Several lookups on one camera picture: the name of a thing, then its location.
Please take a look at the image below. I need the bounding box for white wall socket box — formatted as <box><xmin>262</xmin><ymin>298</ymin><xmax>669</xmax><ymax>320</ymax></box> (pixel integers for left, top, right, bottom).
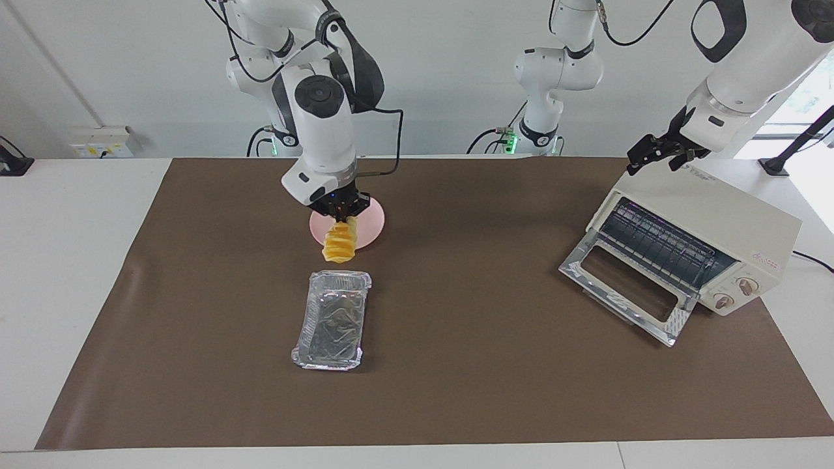
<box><xmin>70</xmin><ymin>125</ymin><xmax>136</xmax><ymax>160</ymax></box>

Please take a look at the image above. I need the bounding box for black right base cable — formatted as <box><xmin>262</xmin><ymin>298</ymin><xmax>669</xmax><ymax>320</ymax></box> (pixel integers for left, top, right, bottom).
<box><xmin>246</xmin><ymin>125</ymin><xmax>276</xmax><ymax>158</ymax></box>

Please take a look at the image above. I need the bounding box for black oven power cord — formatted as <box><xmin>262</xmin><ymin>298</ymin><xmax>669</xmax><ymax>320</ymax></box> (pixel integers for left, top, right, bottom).
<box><xmin>791</xmin><ymin>250</ymin><xmax>834</xmax><ymax>274</ymax></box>

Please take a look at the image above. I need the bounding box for brown table mat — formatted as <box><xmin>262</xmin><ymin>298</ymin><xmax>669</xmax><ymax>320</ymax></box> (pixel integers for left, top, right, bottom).
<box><xmin>35</xmin><ymin>156</ymin><xmax>834</xmax><ymax>451</ymax></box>

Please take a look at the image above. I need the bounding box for glass oven door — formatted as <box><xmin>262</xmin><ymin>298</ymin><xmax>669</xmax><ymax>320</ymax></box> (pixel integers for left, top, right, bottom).
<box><xmin>558</xmin><ymin>229</ymin><xmax>702</xmax><ymax>348</ymax></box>

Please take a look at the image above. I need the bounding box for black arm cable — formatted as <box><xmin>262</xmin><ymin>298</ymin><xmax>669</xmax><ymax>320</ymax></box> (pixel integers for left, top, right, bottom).
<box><xmin>594</xmin><ymin>0</ymin><xmax>678</xmax><ymax>48</ymax></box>
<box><xmin>352</xmin><ymin>107</ymin><xmax>405</xmax><ymax>178</ymax></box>

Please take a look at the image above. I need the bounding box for black clamp mount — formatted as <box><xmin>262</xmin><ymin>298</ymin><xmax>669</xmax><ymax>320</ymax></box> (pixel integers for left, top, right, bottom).
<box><xmin>0</xmin><ymin>135</ymin><xmax>35</xmax><ymax>177</ymax></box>

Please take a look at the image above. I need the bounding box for yellow sliced bread loaf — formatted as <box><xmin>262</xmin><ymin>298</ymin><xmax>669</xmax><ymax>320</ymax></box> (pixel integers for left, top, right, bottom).
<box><xmin>322</xmin><ymin>216</ymin><xmax>361</xmax><ymax>265</ymax></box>

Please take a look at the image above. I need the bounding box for aluminium foil tray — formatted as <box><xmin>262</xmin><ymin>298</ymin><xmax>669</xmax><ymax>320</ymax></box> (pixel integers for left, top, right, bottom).
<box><xmin>290</xmin><ymin>269</ymin><xmax>373</xmax><ymax>373</ymax></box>

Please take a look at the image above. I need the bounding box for oven wire rack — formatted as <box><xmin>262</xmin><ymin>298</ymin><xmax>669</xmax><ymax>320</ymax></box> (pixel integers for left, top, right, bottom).
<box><xmin>598</xmin><ymin>198</ymin><xmax>738</xmax><ymax>295</ymax></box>

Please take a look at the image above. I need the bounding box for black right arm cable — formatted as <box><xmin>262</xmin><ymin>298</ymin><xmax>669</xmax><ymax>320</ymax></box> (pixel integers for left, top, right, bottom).
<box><xmin>352</xmin><ymin>107</ymin><xmax>405</xmax><ymax>178</ymax></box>

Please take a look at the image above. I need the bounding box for black left base cable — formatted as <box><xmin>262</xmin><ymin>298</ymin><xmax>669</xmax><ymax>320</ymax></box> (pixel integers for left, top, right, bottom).
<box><xmin>465</xmin><ymin>100</ymin><xmax>530</xmax><ymax>156</ymax></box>

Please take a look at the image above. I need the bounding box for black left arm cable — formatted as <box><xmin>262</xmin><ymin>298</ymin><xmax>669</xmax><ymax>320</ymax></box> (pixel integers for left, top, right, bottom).
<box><xmin>594</xmin><ymin>0</ymin><xmax>678</xmax><ymax>48</ymax></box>

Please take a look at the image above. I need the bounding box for black camera stand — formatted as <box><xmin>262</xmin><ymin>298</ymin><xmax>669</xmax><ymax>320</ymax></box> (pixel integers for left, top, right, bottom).
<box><xmin>758</xmin><ymin>105</ymin><xmax>834</xmax><ymax>177</ymax></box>

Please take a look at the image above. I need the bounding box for cream toaster oven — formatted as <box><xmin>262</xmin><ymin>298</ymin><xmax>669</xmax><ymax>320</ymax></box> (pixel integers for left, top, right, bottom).
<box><xmin>558</xmin><ymin>163</ymin><xmax>804</xmax><ymax>348</ymax></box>

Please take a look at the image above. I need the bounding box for black base cable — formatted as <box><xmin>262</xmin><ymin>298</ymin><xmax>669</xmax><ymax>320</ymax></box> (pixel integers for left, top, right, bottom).
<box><xmin>465</xmin><ymin>100</ymin><xmax>530</xmax><ymax>156</ymax></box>
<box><xmin>246</xmin><ymin>125</ymin><xmax>276</xmax><ymax>158</ymax></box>

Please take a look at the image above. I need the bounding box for pink round plate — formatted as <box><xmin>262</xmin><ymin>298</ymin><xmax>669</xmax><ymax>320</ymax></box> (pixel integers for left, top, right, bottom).
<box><xmin>309</xmin><ymin>198</ymin><xmax>386</xmax><ymax>252</ymax></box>

